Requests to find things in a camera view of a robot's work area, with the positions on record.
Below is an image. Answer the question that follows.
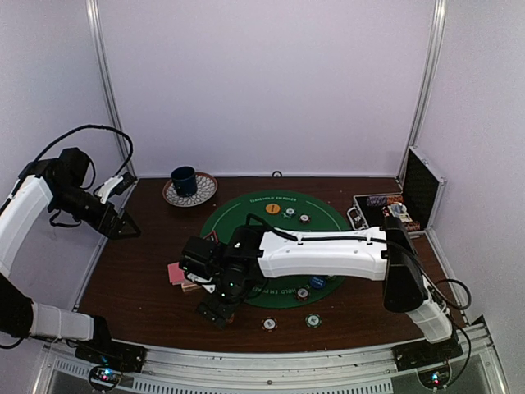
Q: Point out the red-backed playing card deck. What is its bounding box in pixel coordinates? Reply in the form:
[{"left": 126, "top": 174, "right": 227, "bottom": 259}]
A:
[{"left": 167, "top": 263, "right": 200, "bottom": 292}]

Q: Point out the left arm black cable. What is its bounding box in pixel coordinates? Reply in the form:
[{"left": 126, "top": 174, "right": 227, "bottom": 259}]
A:
[{"left": 28, "top": 123, "right": 135, "bottom": 177}]

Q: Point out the green 20 chip stack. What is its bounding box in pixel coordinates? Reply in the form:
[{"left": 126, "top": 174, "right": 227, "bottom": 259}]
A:
[{"left": 304, "top": 314, "right": 322, "bottom": 328}]

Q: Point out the blue small blind button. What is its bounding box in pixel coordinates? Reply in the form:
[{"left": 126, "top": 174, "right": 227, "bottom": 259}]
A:
[{"left": 309, "top": 276, "right": 327, "bottom": 290}]

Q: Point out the dark blue mug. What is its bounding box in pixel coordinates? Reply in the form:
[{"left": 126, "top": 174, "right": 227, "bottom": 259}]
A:
[{"left": 171, "top": 166, "right": 198, "bottom": 197}]

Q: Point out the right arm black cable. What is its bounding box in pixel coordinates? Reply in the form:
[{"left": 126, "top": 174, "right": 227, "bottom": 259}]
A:
[{"left": 385, "top": 237, "right": 473, "bottom": 311}]

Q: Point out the orange big blind button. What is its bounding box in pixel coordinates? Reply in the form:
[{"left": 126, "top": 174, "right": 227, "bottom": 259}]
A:
[{"left": 265, "top": 203, "right": 281, "bottom": 214}]

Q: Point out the red triangular dealer button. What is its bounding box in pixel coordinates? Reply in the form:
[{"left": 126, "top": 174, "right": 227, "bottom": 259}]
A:
[{"left": 204, "top": 231, "right": 219, "bottom": 243}]

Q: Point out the aluminium front rail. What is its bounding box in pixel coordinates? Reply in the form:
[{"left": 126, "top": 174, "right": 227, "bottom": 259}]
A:
[{"left": 29, "top": 323, "right": 510, "bottom": 393}]

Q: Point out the round green poker mat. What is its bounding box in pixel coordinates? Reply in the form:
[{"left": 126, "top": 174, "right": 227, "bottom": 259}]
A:
[{"left": 200, "top": 190, "right": 350, "bottom": 309}]

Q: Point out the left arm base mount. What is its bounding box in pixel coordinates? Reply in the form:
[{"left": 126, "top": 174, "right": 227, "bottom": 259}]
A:
[{"left": 74, "top": 342, "right": 147, "bottom": 393}]

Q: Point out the floral patterned saucer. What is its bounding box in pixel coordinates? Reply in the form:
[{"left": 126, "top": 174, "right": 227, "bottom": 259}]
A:
[{"left": 162, "top": 172, "right": 218, "bottom": 208}]

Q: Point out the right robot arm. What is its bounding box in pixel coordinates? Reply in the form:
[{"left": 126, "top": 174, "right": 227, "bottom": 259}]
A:
[{"left": 182, "top": 213, "right": 454, "bottom": 363}]

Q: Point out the left aluminium frame post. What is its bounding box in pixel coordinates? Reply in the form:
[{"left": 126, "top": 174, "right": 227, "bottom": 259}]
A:
[{"left": 85, "top": 0, "right": 136, "bottom": 176}]

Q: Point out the right aluminium frame post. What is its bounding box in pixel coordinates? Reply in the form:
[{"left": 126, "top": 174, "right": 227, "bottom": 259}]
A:
[{"left": 397, "top": 0, "right": 447, "bottom": 185}]

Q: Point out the aluminium poker chip case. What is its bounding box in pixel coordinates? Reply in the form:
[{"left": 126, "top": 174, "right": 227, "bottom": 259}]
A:
[{"left": 346, "top": 147, "right": 446, "bottom": 236}]

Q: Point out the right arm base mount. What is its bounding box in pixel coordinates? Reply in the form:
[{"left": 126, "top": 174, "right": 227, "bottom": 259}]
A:
[{"left": 392, "top": 341, "right": 463, "bottom": 391}]

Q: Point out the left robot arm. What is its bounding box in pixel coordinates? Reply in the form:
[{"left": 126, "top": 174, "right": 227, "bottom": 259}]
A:
[{"left": 1, "top": 148, "right": 140, "bottom": 364}]

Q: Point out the aluminium frame post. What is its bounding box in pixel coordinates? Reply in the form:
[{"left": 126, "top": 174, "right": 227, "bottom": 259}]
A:
[
  {"left": 85, "top": 0, "right": 136, "bottom": 176},
  {"left": 397, "top": 0, "right": 447, "bottom": 185}
]

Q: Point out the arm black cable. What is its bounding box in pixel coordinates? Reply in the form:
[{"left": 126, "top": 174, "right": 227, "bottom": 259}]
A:
[
  {"left": 28, "top": 123, "right": 135, "bottom": 177},
  {"left": 385, "top": 237, "right": 473, "bottom": 311}
]

